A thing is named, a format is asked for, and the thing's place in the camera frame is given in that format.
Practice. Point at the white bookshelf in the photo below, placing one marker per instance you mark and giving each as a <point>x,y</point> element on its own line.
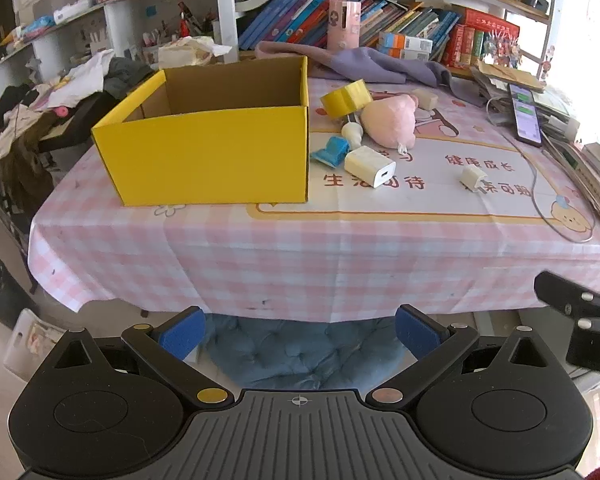
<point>225,10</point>

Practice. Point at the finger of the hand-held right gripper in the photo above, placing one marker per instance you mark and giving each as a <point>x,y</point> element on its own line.
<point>560,292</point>

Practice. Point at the black side table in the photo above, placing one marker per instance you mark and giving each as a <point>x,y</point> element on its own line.
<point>80,125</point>

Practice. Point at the cream rectangular block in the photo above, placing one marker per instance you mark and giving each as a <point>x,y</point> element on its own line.
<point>425,99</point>

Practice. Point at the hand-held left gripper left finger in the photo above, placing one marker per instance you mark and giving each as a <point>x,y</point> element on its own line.
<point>182,332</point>

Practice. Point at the white power adapter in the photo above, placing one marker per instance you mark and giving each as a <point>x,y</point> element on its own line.
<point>565,129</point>

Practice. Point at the small white plug adapter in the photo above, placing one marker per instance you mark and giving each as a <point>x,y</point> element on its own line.
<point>469,177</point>

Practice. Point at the white charger block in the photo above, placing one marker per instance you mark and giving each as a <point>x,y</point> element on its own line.
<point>365,162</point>

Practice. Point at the black trash bin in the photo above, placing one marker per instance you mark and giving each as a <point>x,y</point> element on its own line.
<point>0,295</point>

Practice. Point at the purple cloth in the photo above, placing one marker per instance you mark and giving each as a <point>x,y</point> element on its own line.
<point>370,62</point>

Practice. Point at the black smartphone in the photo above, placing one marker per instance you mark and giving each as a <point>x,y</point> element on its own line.
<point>525,115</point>

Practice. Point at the pink round object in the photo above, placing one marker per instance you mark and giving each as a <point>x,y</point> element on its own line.
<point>61,111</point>

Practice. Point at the pink plush toy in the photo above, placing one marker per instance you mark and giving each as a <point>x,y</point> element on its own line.
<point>387,120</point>

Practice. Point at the yellow tape roll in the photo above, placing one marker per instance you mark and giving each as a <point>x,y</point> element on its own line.
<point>342,102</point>

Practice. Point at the orange and white carton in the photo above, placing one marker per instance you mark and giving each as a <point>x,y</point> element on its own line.
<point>405,45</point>

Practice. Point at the yellow cardboard box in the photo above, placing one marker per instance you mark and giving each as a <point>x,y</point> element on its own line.
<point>205,155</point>

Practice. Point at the pink carton box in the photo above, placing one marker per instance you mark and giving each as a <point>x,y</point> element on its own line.
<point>344,25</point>

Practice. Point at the brown paper envelope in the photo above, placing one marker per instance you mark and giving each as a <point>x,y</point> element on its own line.
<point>510,75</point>

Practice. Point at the brown hanging clothes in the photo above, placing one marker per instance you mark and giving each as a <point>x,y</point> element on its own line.
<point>20,170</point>

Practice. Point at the stack of books and papers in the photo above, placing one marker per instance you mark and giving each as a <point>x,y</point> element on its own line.
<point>590,170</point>

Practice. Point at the red boxed book set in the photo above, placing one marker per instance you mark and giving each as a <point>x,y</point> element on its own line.
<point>460,42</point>

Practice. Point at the white cloth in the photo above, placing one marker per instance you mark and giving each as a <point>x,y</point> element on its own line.
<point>80,80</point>

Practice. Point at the dark grey cloth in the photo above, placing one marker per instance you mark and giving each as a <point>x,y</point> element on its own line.
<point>127,75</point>

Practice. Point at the row of slanted books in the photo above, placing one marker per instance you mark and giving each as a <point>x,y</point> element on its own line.
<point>290,15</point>

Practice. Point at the blue packet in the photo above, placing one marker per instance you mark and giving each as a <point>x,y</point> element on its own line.
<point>39,27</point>

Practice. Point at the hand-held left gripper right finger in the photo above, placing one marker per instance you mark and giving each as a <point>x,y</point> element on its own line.
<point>415,330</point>

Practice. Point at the blue seat cushion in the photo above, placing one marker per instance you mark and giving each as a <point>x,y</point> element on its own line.
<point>290,350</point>

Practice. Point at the white flat box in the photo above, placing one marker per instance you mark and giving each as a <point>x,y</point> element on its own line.
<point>74,10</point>

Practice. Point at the colourful toy bundle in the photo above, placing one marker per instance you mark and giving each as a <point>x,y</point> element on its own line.
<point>502,50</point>

